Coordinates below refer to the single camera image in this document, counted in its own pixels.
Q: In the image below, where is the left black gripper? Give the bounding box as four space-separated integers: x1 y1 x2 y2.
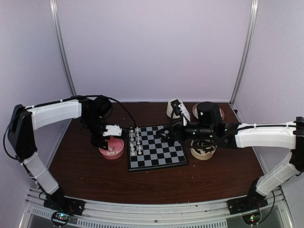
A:
83 114 110 150

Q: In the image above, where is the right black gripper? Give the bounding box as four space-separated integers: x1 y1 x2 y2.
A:
156 118 215 145

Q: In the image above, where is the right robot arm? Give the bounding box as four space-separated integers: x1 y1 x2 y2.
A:
168 99 304 210

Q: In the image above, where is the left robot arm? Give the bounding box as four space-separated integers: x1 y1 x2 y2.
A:
3 95 123 211

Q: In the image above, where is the white chess pieces pile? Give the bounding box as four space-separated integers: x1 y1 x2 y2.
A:
104 148 120 156

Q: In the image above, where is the black white chess board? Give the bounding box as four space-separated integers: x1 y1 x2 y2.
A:
126 125 189 172

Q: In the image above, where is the black chess pieces pile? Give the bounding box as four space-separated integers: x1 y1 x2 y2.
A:
192 139 216 154

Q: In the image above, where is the pink bowl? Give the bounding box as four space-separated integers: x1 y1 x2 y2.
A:
99 136 124 160

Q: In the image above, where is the cream ribbed mug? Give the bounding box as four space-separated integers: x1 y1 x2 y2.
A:
166 98 183 117

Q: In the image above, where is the cream bowl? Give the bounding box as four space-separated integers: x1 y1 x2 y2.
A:
190 139 217 161

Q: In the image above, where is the patterned saucer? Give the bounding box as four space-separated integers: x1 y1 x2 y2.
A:
192 103 225 120

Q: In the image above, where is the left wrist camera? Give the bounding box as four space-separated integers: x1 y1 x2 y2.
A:
103 125 123 137

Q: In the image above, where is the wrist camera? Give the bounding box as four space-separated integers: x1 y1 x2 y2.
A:
103 125 123 137
171 99 190 126

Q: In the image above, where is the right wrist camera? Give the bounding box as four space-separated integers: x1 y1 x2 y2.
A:
171 99 190 126

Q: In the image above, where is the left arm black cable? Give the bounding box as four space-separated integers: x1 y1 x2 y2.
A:
3 95 137 160

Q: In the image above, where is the left aluminium frame post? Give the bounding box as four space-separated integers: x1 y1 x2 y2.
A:
49 0 77 96

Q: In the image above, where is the aluminium frame post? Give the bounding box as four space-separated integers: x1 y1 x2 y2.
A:
229 0 259 107
49 0 77 96

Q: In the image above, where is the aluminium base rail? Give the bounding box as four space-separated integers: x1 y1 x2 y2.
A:
17 188 295 228

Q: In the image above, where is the right aluminium frame post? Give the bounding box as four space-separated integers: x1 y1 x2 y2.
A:
229 0 259 107

